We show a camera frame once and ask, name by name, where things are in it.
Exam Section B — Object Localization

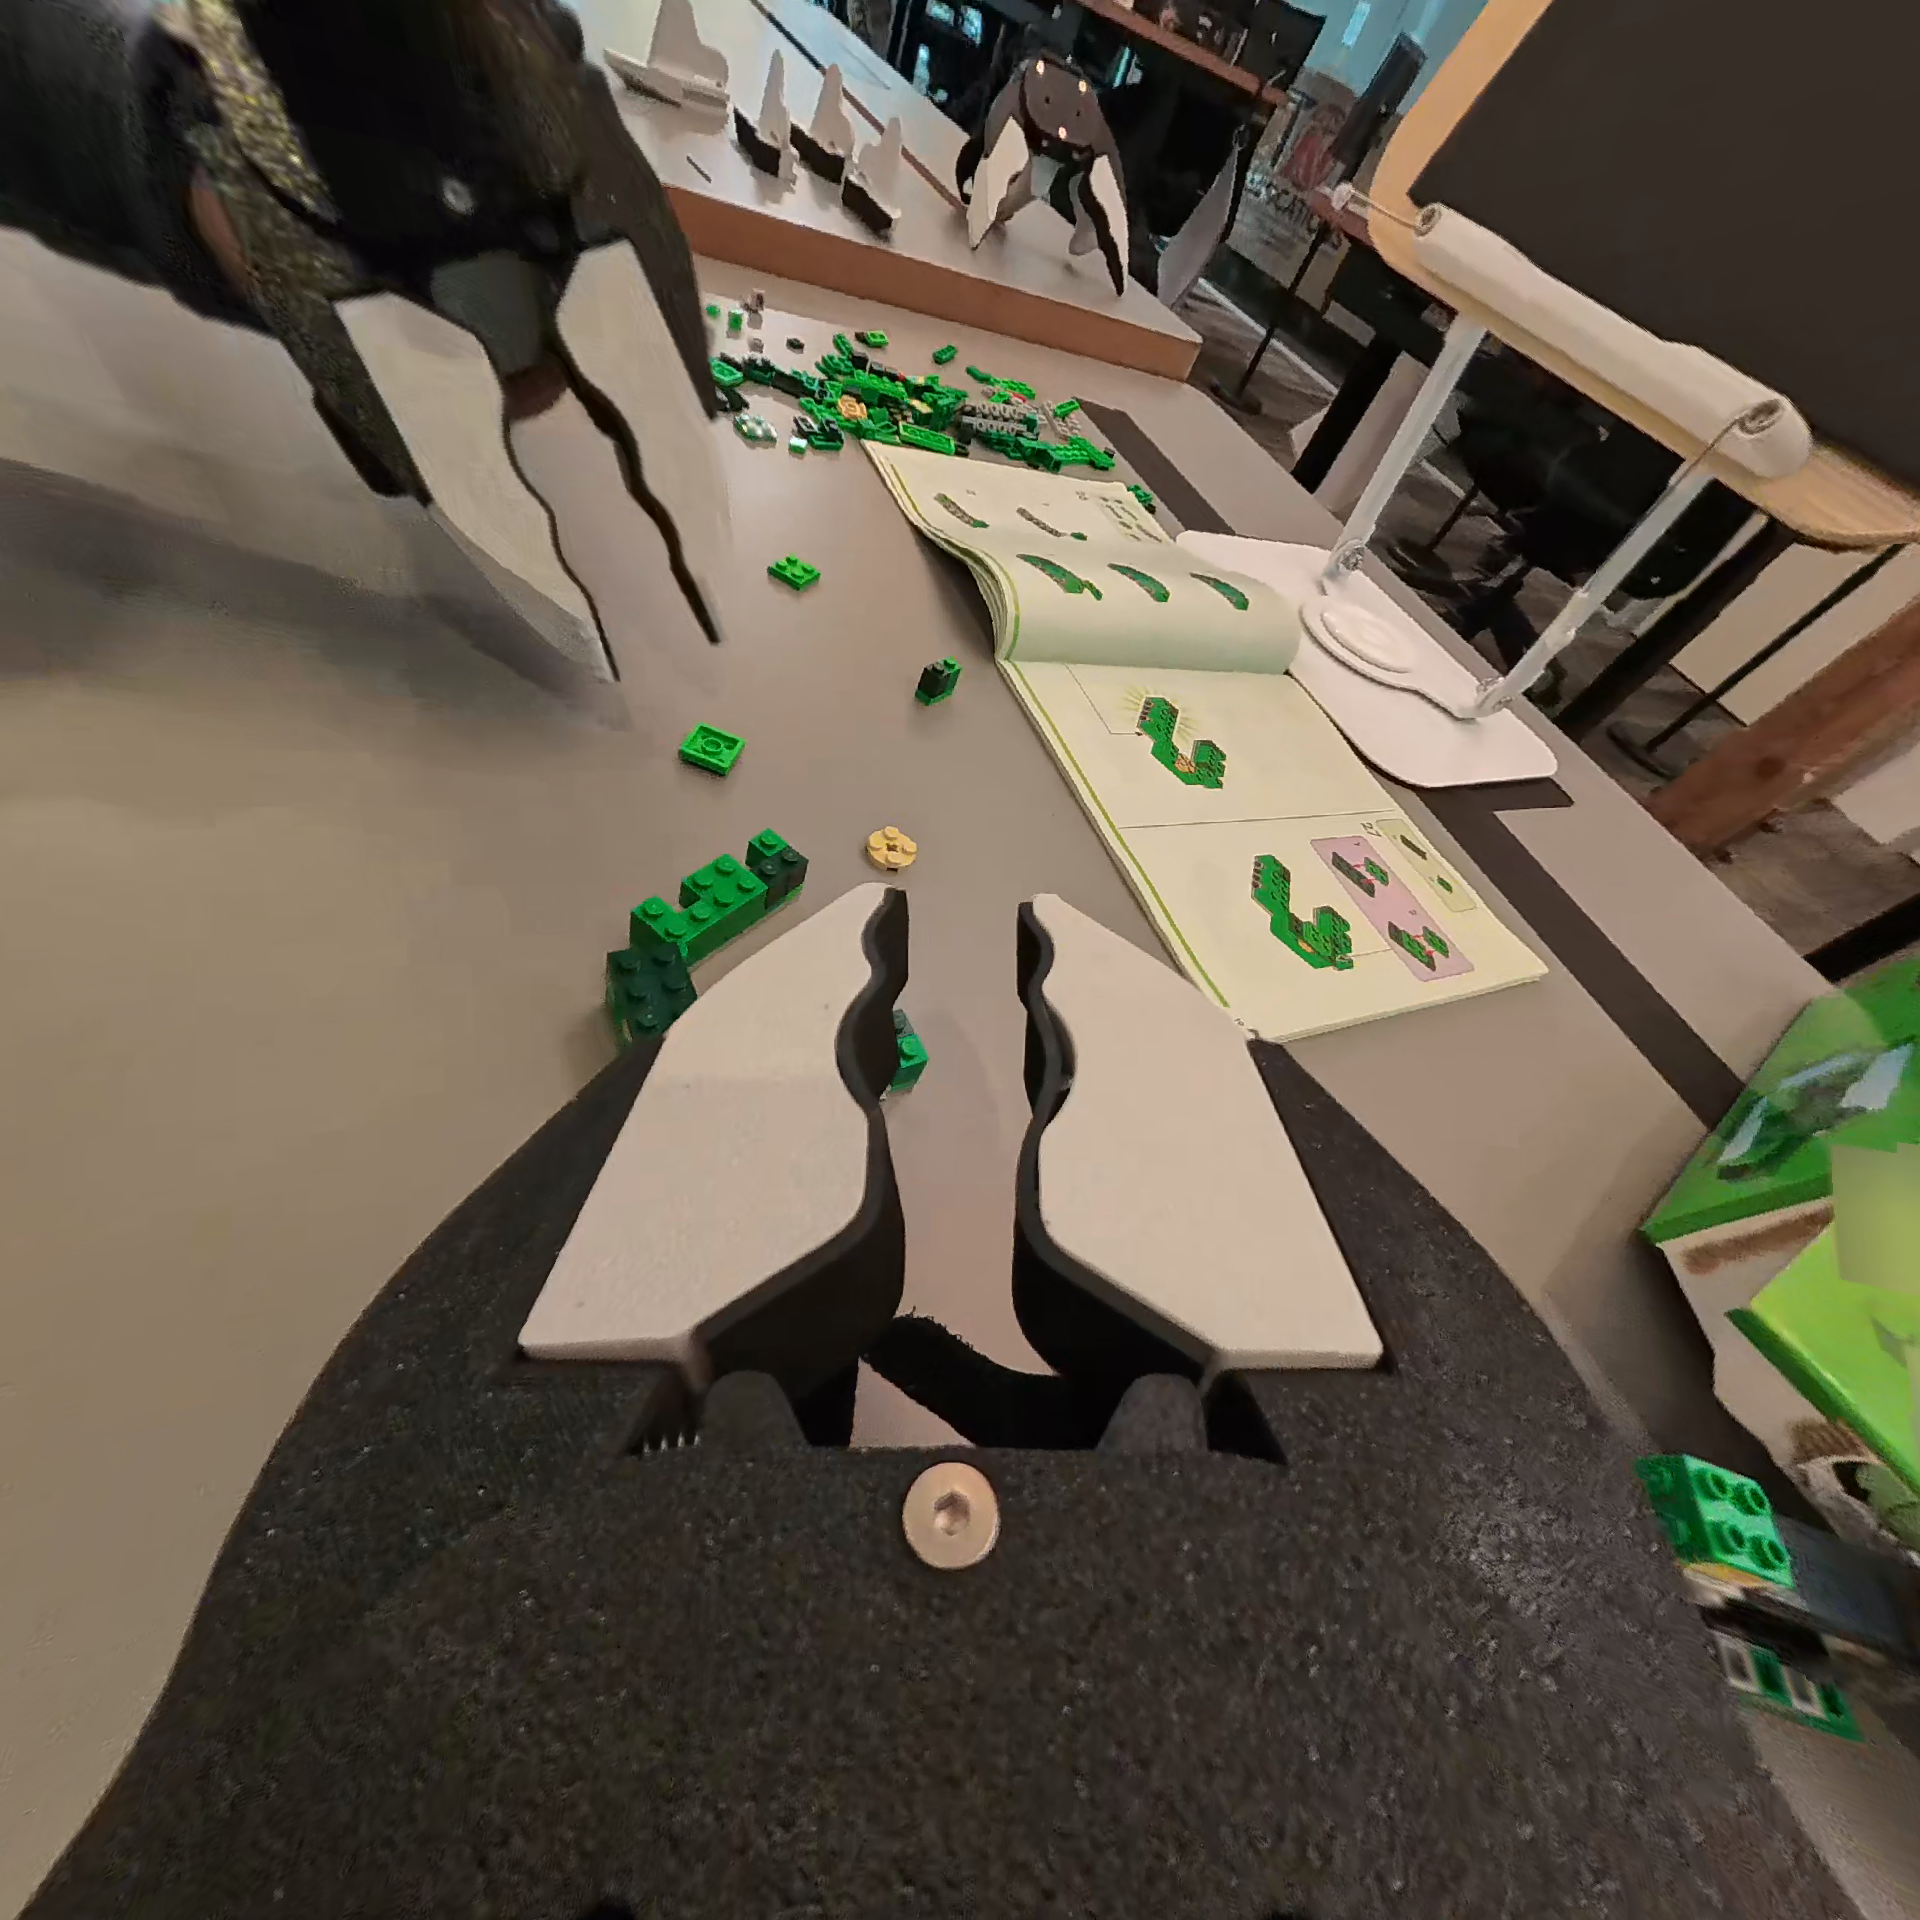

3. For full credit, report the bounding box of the green black brick model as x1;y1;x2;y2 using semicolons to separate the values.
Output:
1631;1447;1873;1746

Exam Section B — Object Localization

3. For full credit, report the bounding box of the green cardboard toy box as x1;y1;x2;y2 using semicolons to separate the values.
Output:
1631;957;1920;1550

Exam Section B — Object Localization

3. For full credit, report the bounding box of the idle hand-held gripper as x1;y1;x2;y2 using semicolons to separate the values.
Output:
957;48;1137;303

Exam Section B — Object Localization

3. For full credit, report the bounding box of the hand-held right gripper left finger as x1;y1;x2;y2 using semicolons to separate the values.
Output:
517;877;910;1373

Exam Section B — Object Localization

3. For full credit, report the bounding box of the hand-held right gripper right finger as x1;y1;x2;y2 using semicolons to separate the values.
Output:
1015;895;1384;1373

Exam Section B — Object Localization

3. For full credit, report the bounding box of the black panel with wooden frame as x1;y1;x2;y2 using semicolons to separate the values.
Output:
1368;0;1920;550

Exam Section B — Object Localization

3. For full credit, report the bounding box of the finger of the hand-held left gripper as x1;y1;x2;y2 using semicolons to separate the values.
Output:
542;235;717;643
328;288;621;690

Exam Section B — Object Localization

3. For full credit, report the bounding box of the pile of green bricks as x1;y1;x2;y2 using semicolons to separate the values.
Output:
706;290;1159;513

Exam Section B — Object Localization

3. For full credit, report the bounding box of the green brick assembly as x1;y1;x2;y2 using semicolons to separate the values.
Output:
600;831;812;1042

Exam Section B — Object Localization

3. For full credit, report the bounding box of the brick instruction booklet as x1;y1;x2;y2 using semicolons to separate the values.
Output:
863;435;1549;1047

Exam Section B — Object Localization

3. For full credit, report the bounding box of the white desk lamp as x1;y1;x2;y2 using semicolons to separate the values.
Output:
1170;174;1816;791

